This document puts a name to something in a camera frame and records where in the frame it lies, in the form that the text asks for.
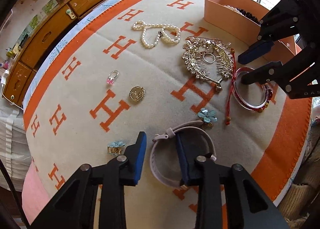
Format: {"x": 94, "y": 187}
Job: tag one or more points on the pink bed sheet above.
{"x": 34, "y": 195}

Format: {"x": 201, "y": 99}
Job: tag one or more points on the wooden desk with drawers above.
{"x": 38, "y": 46}

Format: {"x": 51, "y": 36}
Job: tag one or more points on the round gold brooch button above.
{"x": 137, "y": 93}

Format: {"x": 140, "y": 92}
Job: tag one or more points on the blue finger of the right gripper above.
{"x": 256, "y": 50}
{"x": 263, "y": 74}

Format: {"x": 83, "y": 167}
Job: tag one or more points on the gold rhinestone hair comb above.
{"x": 208, "y": 60}

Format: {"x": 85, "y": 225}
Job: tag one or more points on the orange beige H-pattern blanket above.
{"x": 74, "y": 114}

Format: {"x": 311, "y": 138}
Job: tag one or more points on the blue flower hair clip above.
{"x": 116, "y": 148}

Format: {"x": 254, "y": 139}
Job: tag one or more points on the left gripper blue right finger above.
{"x": 188, "y": 150}

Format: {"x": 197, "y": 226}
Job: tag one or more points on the light blue printed bedsheet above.
{"x": 62, "y": 44}

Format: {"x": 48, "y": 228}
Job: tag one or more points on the blue gold flower clip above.
{"x": 208, "y": 117}

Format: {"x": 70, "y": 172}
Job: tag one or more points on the pink plastic storage tray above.
{"x": 217, "y": 14}

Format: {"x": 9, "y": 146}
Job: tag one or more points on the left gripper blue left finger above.
{"x": 135, "y": 158}

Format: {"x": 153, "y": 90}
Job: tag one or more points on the silver ring pink stone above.
{"x": 112, "y": 77}

